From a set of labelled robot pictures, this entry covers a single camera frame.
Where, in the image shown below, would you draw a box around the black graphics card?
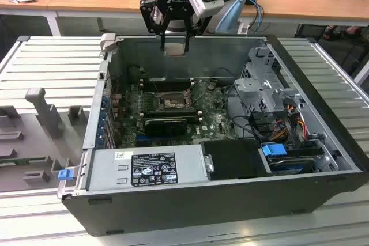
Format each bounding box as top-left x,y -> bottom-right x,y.
143,118 -> 187,138

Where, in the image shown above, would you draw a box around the green RAM stick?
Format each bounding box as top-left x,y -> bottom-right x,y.
0,156 -> 47,164

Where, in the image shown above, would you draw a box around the metal socket cover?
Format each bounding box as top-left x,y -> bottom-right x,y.
185,86 -> 195,107

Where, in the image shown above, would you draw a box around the blue cable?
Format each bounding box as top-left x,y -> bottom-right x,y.
244,0 -> 265,34

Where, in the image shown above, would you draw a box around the blue expansion slot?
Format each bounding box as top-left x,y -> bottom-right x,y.
135,133 -> 164,146

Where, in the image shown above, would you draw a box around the pale blue teach pendant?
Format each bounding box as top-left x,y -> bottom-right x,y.
214,0 -> 246,34

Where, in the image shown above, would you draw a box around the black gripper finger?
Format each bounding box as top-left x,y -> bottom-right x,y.
140,0 -> 170,54
184,14 -> 213,54

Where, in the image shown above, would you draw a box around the green motherboard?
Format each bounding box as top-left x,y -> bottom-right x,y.
111,80 -> 240,147

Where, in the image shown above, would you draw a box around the CPU socket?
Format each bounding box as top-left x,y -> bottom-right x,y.
155,92 -> 193,111

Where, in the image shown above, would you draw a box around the blue disk carrier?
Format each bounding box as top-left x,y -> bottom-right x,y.
261,143 -> 288,161

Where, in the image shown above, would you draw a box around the metal disk bay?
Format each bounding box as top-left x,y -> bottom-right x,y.
258,135 -> 341,177

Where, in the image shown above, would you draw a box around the black plastic shroud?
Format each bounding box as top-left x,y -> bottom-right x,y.
200,139 -> 266,180

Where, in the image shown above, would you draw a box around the grey parts rack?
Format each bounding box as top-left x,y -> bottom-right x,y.
0,86 -> 93,194

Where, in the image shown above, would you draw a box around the metal drive cage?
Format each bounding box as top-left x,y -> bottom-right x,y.
233,46 -> 306,114

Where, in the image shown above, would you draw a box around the black PC case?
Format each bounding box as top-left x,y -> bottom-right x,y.
57,34 -> 369,238

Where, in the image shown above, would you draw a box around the silver power supply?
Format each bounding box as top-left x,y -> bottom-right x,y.
77,143 -> 214,192

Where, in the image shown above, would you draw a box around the silver CPU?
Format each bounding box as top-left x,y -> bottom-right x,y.
163,43 -> 187,56

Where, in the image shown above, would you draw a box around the person's sandalled feet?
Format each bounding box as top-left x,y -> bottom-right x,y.
322,24 -> 363,41

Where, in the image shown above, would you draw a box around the silver hard disk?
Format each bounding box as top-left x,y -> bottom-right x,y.
269,156 -> 315,175

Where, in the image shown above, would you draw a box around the grey case latch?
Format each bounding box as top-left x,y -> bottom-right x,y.
100,33 -> 118,54

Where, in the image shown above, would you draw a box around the blue case latch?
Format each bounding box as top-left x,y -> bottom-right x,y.
58,169 -> 73,182

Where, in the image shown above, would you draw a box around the coloured wire bundle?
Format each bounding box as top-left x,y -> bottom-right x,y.
272,112 -> 308,142

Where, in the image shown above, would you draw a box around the dark cable bundle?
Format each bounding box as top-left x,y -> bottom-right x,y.
226,84 -> 273,140

